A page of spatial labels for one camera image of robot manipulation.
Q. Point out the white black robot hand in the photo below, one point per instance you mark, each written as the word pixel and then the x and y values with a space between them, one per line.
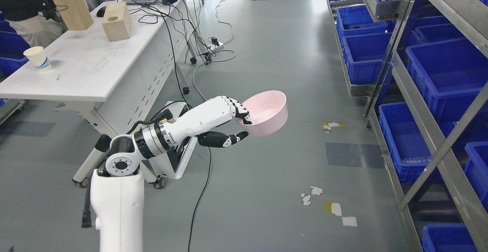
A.
pixel 200 120

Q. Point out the pink plastic bowl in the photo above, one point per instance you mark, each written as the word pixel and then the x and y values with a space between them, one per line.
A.
pixel 268 111

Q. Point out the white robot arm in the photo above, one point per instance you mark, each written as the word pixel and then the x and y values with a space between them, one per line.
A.
pixel 117 189

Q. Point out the steel shelf rack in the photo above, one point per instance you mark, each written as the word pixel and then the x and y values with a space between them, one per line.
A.
pixel 422 66

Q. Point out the white power strip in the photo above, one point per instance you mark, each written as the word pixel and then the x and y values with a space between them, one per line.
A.
pixel 211 48

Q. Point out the white folding table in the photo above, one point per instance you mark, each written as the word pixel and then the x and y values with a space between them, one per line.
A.
pixel 108 83

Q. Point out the wooden block with hole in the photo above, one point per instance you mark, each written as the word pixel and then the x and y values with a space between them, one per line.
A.
pixel 117 21

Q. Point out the black computer mouse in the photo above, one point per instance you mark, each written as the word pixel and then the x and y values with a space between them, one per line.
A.
pixel 101 12

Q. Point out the paper cup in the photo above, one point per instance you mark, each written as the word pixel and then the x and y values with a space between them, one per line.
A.
pixel 38 58

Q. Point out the tall wooden block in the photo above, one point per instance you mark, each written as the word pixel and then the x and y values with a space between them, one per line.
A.
pixel 75 14

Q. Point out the person in dark jacket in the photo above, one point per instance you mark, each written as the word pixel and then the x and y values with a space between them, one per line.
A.
pixel 27 18

